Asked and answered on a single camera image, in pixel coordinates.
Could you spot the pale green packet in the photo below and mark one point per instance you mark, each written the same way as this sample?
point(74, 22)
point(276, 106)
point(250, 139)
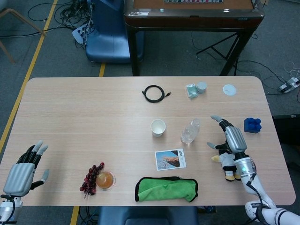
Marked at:
point(192, 91)

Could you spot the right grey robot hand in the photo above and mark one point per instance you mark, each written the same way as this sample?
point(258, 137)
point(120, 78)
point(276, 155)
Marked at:
point(235, 139)

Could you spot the dark robot base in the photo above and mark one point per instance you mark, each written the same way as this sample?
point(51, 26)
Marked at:
point(145, 216)

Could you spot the row of mahjong tiles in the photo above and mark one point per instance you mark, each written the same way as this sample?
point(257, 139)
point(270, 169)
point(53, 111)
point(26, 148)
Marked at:
point(192, 1)

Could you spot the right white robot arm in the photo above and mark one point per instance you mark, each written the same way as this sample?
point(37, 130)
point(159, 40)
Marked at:
point(246, 167)

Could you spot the grey floor power strip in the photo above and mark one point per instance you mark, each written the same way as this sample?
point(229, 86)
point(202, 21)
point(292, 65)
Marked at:
point(287, 86)

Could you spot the small grey cylinder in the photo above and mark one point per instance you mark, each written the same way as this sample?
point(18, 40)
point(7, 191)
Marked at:
point(202, 87)

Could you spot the white power strip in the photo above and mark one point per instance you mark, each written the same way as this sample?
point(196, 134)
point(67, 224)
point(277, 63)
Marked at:
point(79, 34)

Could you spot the black and white plush doll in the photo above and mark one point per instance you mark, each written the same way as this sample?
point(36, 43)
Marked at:
point(227, 161)

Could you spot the orange jelly cup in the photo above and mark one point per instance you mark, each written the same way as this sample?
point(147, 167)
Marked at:
point(105, 180)

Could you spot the blue machine base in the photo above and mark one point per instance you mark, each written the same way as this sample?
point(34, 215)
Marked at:
point(107, 42)

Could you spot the brown mahjong table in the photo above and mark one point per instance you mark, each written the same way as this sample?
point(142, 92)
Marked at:
point(192, 22)

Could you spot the white paper cup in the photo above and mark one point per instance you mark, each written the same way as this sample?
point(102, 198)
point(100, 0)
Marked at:
point(157, 127)

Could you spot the black tripod stand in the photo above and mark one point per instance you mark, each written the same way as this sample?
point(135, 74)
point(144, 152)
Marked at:
point(230, 56)

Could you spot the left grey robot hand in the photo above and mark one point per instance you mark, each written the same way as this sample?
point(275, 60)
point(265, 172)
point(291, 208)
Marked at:
point(20, 178)

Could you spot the red grape bunch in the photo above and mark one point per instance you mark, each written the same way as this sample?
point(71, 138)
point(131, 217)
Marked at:
point(90, 180)

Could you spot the clear plastic bottle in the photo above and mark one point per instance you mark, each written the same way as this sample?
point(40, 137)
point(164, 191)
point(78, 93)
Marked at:
point(188, 134)

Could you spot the palace roof postcard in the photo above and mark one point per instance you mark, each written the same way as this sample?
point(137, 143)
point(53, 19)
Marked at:
point(171, 159)

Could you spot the blue building block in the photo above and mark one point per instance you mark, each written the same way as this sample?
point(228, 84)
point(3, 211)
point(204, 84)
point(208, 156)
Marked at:
point(250, 127)

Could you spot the green cloth with black edge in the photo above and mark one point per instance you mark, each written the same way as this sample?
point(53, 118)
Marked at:
point(164, 189)

